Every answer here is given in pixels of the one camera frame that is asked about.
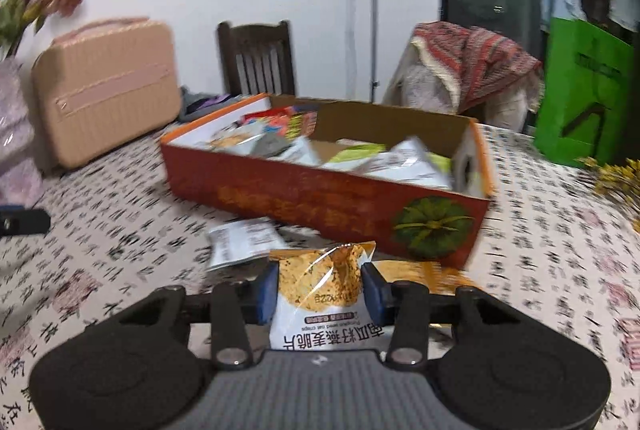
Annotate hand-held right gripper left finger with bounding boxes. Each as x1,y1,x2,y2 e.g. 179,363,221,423
117,262,279,371

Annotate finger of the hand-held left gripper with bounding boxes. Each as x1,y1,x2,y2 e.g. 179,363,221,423
0,205,52,237

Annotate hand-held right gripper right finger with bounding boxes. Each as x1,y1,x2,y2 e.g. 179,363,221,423
361,262,521,371

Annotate orange white snack packet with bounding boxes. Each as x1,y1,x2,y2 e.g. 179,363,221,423
269,241,378,352

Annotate white printed snack packet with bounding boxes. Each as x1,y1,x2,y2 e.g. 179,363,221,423
207,219,287,271

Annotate red cardboard box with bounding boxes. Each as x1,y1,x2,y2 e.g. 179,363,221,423
160,92,496,271

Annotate red colourful snack packet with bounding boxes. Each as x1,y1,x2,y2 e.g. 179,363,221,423
242,106,319,139

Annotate pink textured vase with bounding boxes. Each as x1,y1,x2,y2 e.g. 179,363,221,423
0,57,46,211

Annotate pink hard-shell suitcase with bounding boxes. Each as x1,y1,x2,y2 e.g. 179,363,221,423
32,16,183,171

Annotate silver packet orange print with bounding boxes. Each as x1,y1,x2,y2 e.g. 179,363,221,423
207,127,266,153

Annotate red patterned cloth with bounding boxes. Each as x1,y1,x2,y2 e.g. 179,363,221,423
410,22,543,115

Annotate dark wooden chair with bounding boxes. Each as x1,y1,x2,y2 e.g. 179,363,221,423
216,20,298,98

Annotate yellow flower sprig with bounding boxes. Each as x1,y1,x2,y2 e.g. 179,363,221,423
575,155,640,233

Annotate green paper shopping bag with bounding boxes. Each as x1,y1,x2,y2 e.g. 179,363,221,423
534,17,636,168

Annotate studio lamp on stand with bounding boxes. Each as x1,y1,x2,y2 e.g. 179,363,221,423
342,0,388,103

